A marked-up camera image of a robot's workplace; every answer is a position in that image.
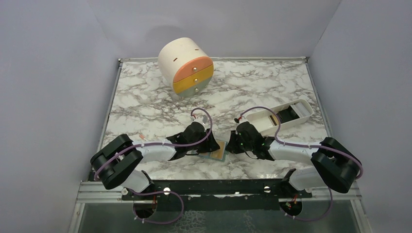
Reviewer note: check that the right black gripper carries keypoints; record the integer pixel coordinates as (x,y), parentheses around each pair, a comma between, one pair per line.
(231,146)

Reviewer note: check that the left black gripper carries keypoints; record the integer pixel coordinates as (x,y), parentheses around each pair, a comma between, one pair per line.
(210,145)

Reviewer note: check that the white plastic tray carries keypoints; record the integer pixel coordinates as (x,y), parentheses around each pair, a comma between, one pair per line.
(264,125)

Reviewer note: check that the green card holder wallet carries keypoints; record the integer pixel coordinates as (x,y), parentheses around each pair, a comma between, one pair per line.
(206,154)

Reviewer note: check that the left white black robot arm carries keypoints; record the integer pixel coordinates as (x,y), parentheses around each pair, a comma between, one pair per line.
(115,164)

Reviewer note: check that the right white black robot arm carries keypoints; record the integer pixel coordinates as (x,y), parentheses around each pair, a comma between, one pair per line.
(332,165)

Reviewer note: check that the round cream drawer cabinet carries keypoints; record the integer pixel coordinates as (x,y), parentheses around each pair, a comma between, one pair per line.
(186,67)

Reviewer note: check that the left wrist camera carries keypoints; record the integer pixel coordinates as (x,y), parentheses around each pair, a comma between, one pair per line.
(202,120)

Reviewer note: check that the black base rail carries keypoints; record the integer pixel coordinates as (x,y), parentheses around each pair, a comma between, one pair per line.
(214,195)

